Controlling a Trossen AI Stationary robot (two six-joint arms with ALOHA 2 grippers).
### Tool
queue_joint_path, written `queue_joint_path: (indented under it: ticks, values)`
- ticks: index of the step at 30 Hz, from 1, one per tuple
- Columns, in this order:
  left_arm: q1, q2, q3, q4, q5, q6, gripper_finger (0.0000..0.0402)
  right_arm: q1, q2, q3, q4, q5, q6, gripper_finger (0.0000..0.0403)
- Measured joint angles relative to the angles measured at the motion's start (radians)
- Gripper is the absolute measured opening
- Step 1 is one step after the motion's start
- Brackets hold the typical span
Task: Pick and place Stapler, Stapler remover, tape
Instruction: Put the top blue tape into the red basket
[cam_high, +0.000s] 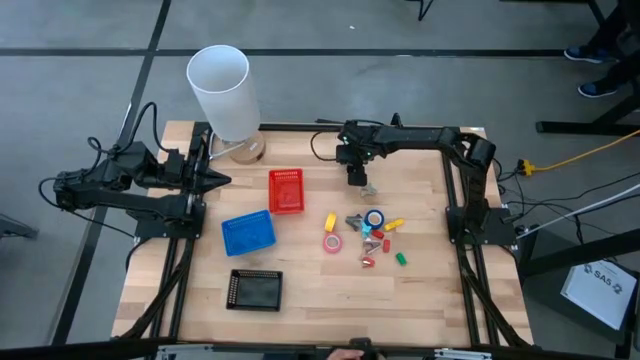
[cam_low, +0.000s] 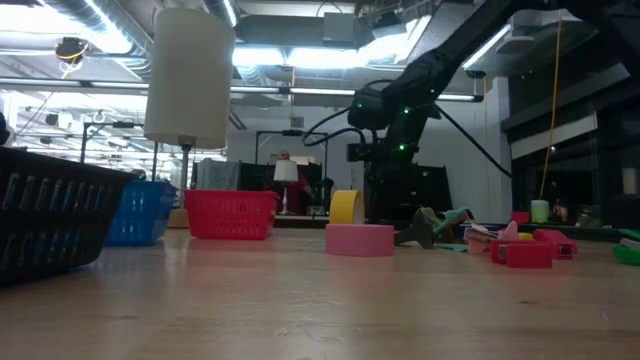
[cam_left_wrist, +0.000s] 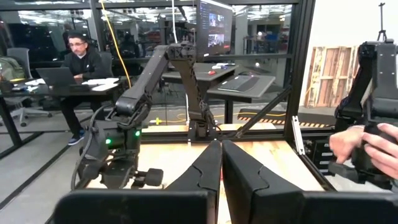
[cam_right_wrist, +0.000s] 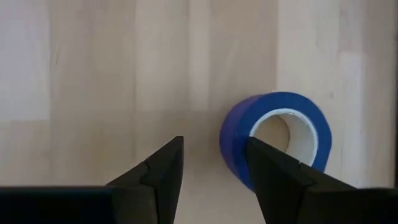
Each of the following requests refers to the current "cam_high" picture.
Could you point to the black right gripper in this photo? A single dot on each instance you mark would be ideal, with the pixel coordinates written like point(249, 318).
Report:
point(356, 172)

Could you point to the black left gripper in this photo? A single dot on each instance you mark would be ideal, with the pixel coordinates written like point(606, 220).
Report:
point(196, 172)

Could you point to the silver staple remover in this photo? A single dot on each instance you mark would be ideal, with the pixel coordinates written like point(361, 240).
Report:
point(369, 190)

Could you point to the blue tape roll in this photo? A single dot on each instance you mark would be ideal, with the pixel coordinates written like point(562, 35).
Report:
point(374, 212)

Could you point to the dark grey staple remover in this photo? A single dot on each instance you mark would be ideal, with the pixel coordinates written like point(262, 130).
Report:
point(354, 222)

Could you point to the yellow tape roll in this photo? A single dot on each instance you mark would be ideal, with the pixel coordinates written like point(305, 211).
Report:
point(330, 216)

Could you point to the teal staple remover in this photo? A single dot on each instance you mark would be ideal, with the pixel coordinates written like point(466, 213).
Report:
point(366, 230)

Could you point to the blue plastic basket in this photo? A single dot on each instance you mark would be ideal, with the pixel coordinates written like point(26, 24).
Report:
point(248, 234)

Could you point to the yellow mini stapler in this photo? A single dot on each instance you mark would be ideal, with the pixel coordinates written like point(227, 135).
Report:
point(394, 225)

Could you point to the red plastic basket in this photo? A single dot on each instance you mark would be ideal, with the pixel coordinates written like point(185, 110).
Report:
point(286, 192)

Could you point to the pink staple remover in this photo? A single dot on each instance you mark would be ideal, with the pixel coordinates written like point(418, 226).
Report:
point(370, 246)

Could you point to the pink tape roll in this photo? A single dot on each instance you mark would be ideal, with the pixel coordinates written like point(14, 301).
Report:
point(325, 243)

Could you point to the red mini stapler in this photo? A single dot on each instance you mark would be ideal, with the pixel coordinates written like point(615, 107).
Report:
point(386, 246)

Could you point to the green mini stapler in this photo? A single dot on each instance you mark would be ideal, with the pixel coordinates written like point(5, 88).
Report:
point(401, 259)

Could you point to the black plastic basket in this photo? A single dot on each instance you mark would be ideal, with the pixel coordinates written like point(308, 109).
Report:
point(255, 291)

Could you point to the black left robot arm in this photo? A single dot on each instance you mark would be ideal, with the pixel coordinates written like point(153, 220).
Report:
point(150, 205)

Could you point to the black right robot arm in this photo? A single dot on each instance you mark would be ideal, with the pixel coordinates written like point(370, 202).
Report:
point(425, 137)

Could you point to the table lamp white cylinder shade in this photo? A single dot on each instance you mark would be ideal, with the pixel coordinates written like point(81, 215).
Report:
point(225, 100)

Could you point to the black tripod legs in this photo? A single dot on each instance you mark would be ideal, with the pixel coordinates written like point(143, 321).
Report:
point(421, 12)

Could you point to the person's hand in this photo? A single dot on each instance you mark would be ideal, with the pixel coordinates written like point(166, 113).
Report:
point(345, 355)

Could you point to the grey metal furniture foot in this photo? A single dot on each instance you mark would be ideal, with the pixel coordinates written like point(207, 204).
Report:
point(15, 227)

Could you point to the black crossbar with silver brackets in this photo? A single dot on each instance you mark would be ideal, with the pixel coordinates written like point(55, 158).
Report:
point(75, 350)

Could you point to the black metal stand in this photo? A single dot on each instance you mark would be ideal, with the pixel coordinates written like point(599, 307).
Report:
point(575, 128)
point(575, 252)

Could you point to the person's foot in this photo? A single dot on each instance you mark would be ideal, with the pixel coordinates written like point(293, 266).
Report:
point(595, 90)
point(582, 54)

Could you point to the white paper sign SA5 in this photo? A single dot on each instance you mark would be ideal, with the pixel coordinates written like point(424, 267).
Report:
point(600, 295)

